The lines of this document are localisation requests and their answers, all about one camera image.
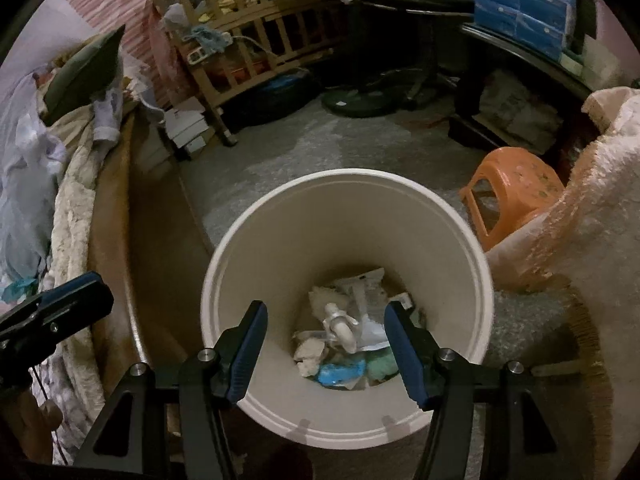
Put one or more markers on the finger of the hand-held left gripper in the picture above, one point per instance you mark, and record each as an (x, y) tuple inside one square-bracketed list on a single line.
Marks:
[(70, 292)]

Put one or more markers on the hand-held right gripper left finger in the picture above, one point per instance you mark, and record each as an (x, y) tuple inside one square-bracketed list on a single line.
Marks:
[(247, 355)]

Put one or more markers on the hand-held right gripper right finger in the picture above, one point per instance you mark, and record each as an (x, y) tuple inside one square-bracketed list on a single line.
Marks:
[(402, 355)]

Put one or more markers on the green tissue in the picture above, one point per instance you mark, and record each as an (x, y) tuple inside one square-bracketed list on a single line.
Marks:
[(382, 365)]

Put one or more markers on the white paper scrap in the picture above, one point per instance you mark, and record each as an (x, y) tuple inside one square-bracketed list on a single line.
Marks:
[(372, 337)]

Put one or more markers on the white plastic hook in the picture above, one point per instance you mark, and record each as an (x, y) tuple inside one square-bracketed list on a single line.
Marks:
[(345, 332)]

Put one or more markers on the white tissue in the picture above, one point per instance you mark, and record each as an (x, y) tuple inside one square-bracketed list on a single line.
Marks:
[(310, 355)]

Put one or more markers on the light blue plastic packet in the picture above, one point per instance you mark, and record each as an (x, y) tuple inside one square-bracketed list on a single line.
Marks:
[(340, 372)]

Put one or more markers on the clear plastic wrapper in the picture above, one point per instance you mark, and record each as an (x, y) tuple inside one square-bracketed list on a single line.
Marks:
[(362, 285)]

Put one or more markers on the white plastic bin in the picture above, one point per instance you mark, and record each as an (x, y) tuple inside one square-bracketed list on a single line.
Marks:
[(300, 240)]

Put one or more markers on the teal crumpled wrapper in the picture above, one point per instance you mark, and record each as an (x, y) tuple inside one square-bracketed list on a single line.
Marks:
[(15, 290)]

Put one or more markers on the brown white printed blanket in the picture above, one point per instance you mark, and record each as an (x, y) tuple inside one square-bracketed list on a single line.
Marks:
[(75, 400)]

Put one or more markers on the cream fleece blanket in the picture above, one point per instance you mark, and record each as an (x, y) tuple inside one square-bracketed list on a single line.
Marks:
[(72, 220)]

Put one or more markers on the grey-blue quilt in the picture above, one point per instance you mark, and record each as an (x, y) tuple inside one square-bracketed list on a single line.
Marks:
[(25, 185)]

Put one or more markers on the white garment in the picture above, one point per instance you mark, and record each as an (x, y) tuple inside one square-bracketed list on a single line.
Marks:
[(107, 120)]

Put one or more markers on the white cardboard boxes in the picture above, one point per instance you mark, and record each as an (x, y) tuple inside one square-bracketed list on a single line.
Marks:
[(187, 122)]

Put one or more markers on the cream fluffy blanket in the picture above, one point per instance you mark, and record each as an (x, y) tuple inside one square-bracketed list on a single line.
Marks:
[(590, 260)]

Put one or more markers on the orange plastic stool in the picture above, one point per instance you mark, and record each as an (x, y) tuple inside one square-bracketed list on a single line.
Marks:
[(515, 175)]

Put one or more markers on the green pillow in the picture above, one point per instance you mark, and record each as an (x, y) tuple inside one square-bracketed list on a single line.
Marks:
[(85, 75)]

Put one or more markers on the wooden crib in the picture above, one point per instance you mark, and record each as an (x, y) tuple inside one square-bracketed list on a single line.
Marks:
[(216, 105)]

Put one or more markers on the black fan base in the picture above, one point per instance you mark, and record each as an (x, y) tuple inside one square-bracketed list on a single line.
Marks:
[(360, 102)]

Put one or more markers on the black blue bag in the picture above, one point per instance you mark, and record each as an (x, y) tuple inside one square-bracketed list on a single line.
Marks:
[(280, 97)]

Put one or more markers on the grey plastic bag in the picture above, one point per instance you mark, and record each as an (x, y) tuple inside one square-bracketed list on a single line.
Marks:
[(520, 105)]

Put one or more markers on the teal knit cloth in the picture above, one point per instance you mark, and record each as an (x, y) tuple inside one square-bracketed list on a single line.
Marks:
[(207, 40)]

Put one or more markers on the black table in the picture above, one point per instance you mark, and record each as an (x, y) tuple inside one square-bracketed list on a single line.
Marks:
[(425, 2)]

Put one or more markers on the blue plastic-wrapped pack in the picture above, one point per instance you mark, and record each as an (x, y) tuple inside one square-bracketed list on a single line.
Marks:
[(520, 10)]

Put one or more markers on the brown wooden bed frame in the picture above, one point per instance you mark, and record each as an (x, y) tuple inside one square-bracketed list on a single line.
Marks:
[(150, 260)]

